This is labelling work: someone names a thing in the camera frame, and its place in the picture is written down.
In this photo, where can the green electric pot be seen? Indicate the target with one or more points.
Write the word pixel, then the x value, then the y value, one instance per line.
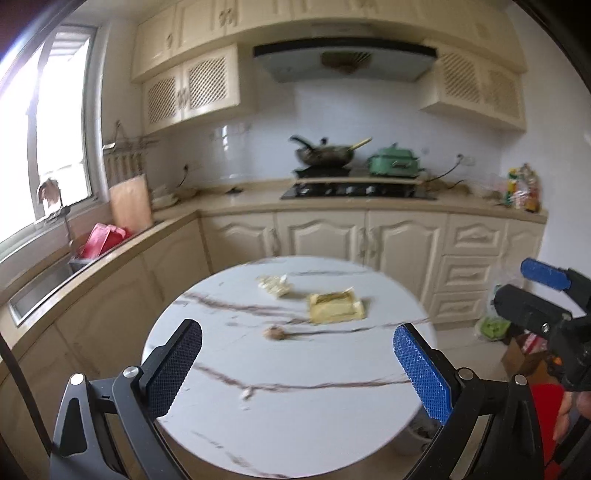
pixel 397 162

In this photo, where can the grey trash bin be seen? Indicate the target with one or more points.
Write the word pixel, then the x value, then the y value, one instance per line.
pixel 411 438

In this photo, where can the cream base cabinets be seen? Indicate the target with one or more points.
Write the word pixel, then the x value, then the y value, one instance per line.
pixel 323 235

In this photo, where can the red fabric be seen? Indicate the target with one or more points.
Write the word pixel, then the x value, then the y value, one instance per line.
pixel 545 420

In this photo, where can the cream upper wall cabinets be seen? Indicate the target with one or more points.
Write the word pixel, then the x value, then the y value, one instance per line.
pixel 194 27

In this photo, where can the sliding glass window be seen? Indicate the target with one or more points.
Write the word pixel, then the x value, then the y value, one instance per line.
pixel 46 138

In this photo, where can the brown cardboard box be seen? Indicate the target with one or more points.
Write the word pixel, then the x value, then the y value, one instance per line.
pixel 521 362

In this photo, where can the white bag with green print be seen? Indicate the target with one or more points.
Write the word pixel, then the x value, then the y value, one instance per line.
pixel 494 325

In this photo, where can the steel sink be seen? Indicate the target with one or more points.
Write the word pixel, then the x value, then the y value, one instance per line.
pixel 46 288

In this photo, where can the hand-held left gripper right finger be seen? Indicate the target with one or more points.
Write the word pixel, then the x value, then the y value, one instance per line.
pixel 425 374

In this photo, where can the cream wrapper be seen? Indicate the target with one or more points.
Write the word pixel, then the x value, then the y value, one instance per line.
pixel 275 286

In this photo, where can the yellow packet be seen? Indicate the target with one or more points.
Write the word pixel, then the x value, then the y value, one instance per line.
pixel 334 307

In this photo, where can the stack of white bowls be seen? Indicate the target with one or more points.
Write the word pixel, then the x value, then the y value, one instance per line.
pixel 164 197

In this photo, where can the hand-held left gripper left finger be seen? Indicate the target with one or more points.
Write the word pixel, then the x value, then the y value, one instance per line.
pixel 173 369

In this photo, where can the wall utensil rack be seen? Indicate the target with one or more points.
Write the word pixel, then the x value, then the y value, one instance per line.
pixel 129 147

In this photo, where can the red plastic basin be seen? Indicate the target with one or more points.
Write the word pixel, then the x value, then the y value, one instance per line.
pixel 99 240

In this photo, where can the round white marble table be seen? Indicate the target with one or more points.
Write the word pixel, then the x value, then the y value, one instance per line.
pixel 300 406

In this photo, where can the small brown scrap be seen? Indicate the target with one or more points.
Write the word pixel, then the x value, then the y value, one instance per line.
pixel 275 333

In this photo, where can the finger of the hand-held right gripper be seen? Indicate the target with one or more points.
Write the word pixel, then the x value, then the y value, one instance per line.
pixel 521 307
pixel 545 273

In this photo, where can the red bag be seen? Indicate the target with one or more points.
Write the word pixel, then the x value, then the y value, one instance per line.
pixel 533 344

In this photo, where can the person's right hand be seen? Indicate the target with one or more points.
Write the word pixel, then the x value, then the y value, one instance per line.
pixel 563 415

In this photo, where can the lattice door cabinet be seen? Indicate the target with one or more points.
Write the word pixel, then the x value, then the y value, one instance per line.
pixel 198 87
pixel 480 87

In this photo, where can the wooden cutting board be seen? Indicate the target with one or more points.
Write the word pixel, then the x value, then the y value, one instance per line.
pixel 131 205

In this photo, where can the black gas stove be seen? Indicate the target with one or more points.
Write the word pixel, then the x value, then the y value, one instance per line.
pixel 355 191

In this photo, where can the black induction cooker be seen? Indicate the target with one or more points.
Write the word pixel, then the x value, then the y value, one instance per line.
pixel 321 172

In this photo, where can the colourful packages on counter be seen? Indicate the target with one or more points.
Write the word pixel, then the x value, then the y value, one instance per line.
pixel 524 189

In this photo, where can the black range hood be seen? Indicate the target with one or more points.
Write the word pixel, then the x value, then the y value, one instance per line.
pixel 346 62

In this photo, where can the steel kitchen faucet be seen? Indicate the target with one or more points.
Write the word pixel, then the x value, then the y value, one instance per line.
pixel 64 221

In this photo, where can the wooden spatula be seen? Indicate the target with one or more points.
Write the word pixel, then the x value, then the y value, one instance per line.
pixel 361 143

